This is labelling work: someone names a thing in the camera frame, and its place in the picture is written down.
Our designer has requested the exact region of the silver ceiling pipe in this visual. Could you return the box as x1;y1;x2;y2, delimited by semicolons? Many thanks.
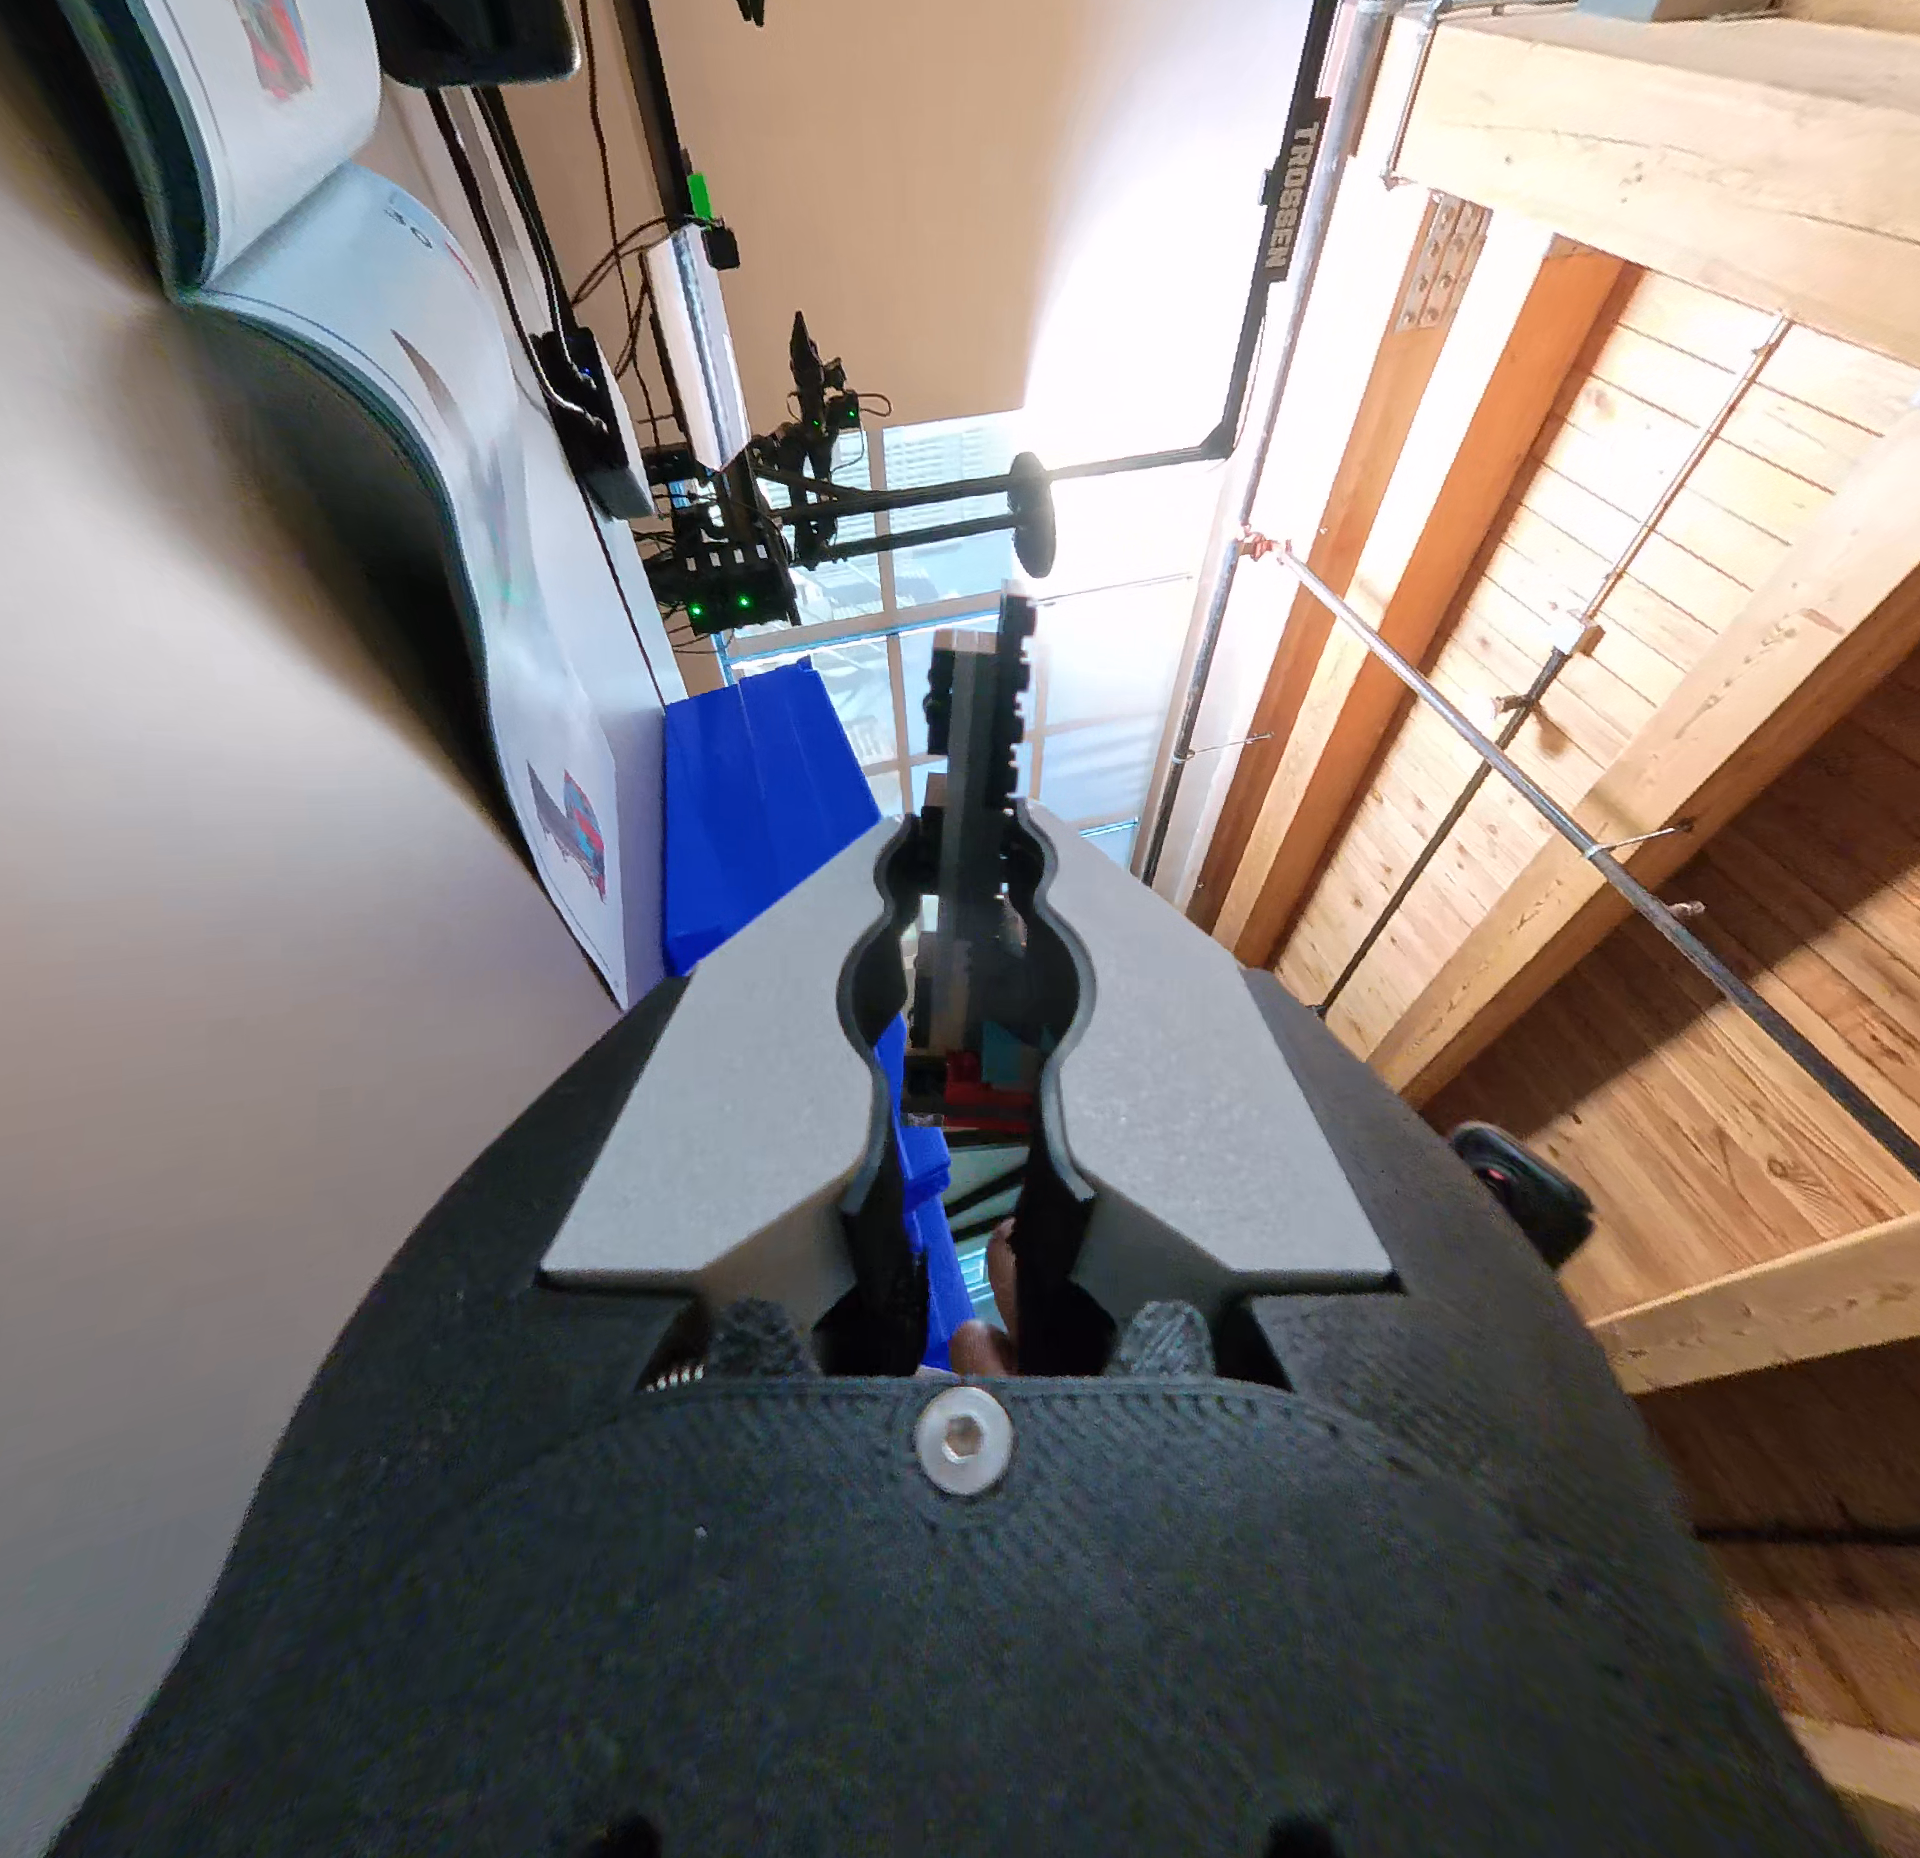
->
1272;538;1920;1142

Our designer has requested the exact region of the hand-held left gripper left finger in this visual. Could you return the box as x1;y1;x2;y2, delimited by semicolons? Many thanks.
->
536;817;923;1371

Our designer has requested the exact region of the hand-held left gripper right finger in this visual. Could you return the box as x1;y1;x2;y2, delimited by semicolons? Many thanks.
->
1015;801;1400;1371

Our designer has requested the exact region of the toy brick truck model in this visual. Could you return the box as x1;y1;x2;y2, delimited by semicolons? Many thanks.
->
898;580;1091;1141

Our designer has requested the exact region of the person's left hand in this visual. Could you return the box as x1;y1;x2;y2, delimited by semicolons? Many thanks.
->
951;1226;1039;1376

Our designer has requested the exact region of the computer monitor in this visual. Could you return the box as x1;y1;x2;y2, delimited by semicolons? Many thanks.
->
644;222;750;470

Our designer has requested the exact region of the perforated metal bracket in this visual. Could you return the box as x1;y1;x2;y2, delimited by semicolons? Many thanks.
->
1395;196;1496;333

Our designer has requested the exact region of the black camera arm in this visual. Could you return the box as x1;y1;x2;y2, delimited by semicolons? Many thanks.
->
786;314;867;459

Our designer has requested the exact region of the blue plastic bin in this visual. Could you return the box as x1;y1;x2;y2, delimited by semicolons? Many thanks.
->
661;659;964;1373

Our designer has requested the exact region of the black equipment box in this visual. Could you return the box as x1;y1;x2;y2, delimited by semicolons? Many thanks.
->
646;465;801;635

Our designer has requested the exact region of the large grid window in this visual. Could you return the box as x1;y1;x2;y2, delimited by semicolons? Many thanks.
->
719;411;1201;871

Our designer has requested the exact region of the grey desk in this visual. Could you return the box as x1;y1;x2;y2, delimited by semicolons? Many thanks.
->
0;0;904;1858

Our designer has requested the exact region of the black rod spot lamp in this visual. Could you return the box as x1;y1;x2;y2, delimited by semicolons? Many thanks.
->
1316;623;1609;1019

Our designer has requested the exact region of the open instruction booklet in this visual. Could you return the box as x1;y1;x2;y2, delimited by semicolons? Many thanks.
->
21;0;631;1007

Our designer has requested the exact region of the grey power adapter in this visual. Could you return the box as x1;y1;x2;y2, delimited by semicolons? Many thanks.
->
534;325;659;521

